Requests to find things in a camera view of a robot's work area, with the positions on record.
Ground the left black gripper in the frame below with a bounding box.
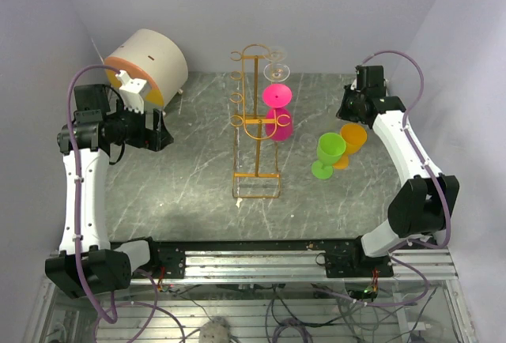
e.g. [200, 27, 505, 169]
[105, 99, 174, 151]

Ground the orange plastic goblet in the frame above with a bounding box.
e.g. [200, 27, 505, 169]
[333, 123, 368, 170]

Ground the magenta plastic goblet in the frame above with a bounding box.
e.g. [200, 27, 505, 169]
[262, 84, 293, 141]

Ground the clear flute wine glass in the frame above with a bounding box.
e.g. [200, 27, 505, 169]
[263, 62, 291, 83]

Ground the clear round wine glass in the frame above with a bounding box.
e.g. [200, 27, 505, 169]
[264, 46, 287, 62]

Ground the clear glass tumbler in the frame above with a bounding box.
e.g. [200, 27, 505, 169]
[299, 133, 318, 153]

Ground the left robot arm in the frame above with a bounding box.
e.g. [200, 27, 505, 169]
[45, 79, 173, 299]

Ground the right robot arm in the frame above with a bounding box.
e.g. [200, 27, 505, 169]
[336, 66, 459, 277]

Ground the green plastic goblet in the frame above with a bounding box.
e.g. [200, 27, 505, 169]
[312, 132, 346, 180]

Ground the cream round drawer box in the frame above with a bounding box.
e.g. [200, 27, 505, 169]
[104, 28, 188, 110]

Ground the grey fuzzy ball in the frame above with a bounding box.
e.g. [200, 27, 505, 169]
[198, 317, 232, 343]

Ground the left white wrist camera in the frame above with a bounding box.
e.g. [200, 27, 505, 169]
[115, 70, 151, 114]

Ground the gold wire wine glass rack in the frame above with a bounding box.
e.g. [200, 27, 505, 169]
[230, 43, 285, 200]

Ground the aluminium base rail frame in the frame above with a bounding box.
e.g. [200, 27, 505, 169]
[47, 238, 459, 285]

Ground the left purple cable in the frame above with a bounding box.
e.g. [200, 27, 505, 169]
[65, 64, 123, 325]

